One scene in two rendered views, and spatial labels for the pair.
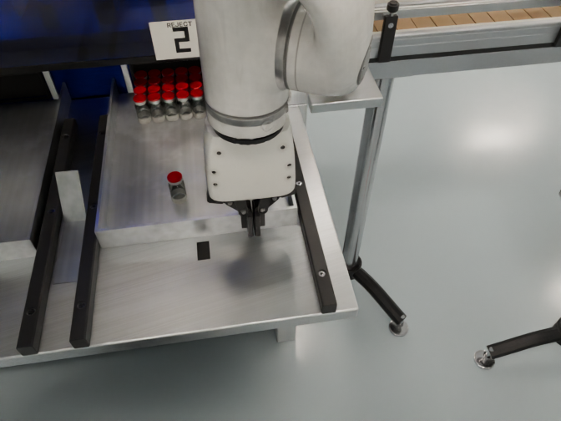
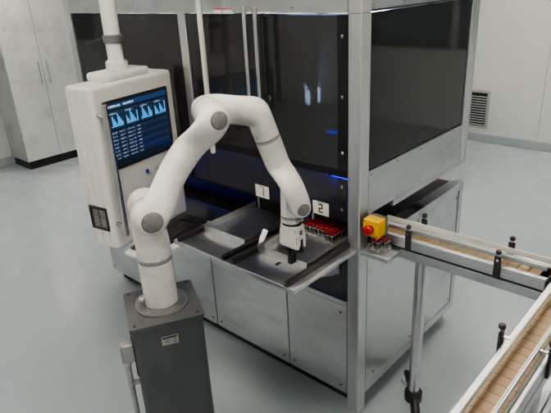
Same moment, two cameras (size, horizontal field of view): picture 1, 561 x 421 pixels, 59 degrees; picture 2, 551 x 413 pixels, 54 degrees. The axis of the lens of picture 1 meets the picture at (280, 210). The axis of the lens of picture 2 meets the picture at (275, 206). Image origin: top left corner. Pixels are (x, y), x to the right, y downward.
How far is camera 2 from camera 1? 167 cm
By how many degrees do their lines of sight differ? 48
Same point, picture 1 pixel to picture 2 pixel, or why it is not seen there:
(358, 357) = not seen: outside the picture
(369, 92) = (385, 256)
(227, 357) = (318, 397)
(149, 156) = not seen: hidden behind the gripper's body
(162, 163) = not seen: hidden behind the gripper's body
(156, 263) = (265, 260)
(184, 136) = (310, 240)
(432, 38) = (429, 247)
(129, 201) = (276, 247)
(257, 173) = (289, 238)
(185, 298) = (261, 268)
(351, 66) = (293, 208)
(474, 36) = (449, 255)
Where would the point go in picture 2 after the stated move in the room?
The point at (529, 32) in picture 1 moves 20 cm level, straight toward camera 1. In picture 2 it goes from (477, 264) to (426, 271)
